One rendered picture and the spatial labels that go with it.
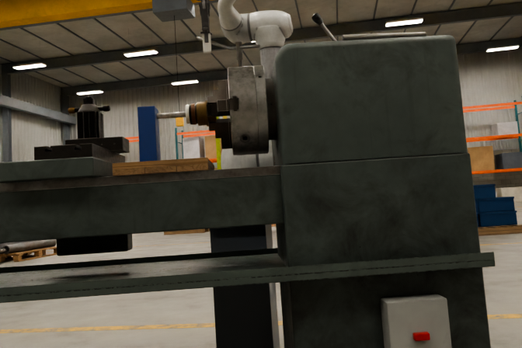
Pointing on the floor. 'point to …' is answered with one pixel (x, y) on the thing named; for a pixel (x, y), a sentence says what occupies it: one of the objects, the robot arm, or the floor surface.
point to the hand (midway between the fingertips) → (207, 43)
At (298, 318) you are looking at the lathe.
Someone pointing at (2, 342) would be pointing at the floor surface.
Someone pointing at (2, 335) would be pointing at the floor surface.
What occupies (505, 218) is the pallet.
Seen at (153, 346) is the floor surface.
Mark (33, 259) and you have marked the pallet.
